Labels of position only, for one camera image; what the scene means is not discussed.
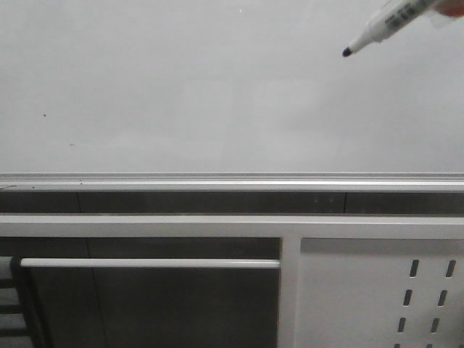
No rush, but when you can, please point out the red round magnet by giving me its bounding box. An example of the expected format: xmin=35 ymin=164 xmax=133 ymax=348
xmin=431 ymin=0 xmax=463 ymax=28

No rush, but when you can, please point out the white perforated metal panel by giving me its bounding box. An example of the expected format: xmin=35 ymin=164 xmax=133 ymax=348
xmin=295 ymin=239 xmax=463 ymax=347

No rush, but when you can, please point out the white metal stand frame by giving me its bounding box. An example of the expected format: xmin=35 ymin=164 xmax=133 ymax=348
xmin=1 ymin=214 xmax=463 ymax=347

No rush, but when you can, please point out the black slatted rack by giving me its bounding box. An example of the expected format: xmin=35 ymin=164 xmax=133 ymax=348
xmin=1 ymin=256 xmax=34 ymax=348

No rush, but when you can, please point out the aluminium whiteboard tray rail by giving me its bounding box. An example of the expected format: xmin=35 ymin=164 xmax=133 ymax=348
xmin=1 ymin=173 xmax=463 ymax=193

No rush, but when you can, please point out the white horizontal round bar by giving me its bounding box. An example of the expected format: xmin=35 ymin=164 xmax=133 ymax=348
xmin=20 ymin=258 xmax=281 ymax=269

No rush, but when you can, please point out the white whiteboard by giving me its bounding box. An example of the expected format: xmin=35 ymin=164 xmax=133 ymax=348
xmin=1 ymin=1 xmax=463 ymax=173

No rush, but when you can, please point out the white whiteboard marker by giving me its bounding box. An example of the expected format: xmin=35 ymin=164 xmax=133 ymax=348
xmin=342 ymin=0 xmax=442 ymax=57

